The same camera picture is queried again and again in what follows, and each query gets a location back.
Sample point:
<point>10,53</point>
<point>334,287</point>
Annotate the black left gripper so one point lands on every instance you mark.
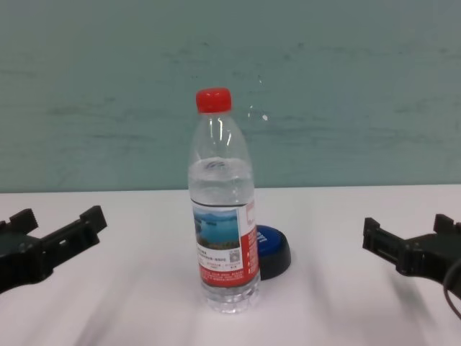
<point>21,259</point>

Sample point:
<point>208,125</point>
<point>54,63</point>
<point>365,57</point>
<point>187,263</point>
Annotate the blue push button black base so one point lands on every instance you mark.
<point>273,248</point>

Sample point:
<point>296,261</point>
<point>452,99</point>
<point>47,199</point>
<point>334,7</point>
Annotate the clear water bottle red cap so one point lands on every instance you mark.
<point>223,223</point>

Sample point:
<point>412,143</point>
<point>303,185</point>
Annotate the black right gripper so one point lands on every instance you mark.
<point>436,256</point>

